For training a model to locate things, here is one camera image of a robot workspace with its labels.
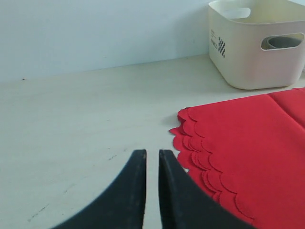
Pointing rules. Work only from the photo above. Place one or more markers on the red scalloped cloth mat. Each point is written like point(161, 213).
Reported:
point(248, 155)

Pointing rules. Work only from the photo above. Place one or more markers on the cream plastic bin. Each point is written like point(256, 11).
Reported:
point(257, 44)

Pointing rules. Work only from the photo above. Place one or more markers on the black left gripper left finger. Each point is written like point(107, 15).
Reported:
point(121, 205)

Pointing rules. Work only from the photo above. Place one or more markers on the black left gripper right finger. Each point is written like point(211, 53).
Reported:
point(183, 205)

